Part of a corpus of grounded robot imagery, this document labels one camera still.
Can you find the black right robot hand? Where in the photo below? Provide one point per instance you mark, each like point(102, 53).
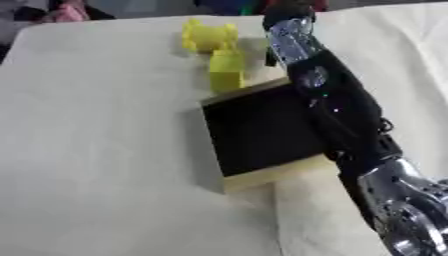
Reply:
point(284, 14)

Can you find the yellow rectangular block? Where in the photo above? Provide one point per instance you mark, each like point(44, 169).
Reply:
point(226, 70)

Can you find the yellow spool-shaped toy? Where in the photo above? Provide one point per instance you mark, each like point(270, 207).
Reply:
point(207, 36)

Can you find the person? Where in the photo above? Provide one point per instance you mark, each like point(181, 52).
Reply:
point(69, 12)

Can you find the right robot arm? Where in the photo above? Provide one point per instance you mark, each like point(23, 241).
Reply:
point(344, 113)

